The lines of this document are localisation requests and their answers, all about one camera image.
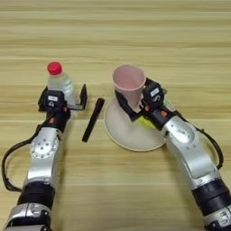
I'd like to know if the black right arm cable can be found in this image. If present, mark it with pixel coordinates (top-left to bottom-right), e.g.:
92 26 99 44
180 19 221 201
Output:
180 110 226 171

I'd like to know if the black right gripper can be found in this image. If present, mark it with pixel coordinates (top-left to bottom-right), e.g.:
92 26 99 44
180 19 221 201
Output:
114 77 181 131

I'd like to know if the right gripper labelled black box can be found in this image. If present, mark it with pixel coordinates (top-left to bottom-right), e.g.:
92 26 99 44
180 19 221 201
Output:
142 82 165 106

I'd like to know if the left gripper labelled black box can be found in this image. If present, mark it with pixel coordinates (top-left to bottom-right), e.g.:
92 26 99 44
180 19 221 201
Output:
38 88 68 113

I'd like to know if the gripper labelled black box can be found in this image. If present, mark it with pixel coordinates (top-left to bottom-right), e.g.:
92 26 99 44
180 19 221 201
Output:
142 82 165 106
38 88 68 113

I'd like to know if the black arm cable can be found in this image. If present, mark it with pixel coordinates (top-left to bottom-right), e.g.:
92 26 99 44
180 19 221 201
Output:
180 110 226 171
1 119 52 194

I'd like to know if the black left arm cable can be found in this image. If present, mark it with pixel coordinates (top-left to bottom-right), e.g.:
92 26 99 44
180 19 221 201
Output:
1 119 52 194

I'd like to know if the pink plastic cup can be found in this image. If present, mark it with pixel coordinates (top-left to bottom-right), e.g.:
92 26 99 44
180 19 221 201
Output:
111 63 148 111

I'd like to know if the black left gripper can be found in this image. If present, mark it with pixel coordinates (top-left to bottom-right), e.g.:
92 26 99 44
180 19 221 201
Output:
44 83 88 134

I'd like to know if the cream round plate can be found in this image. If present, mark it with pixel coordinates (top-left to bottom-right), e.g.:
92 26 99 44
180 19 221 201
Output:
103 97 176 152

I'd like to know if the clear red-capped water bottle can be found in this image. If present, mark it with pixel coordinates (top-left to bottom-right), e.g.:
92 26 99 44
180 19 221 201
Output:
46 60 77 106

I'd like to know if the black marker pen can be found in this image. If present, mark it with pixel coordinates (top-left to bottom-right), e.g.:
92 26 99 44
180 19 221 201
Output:
81 97 106 143

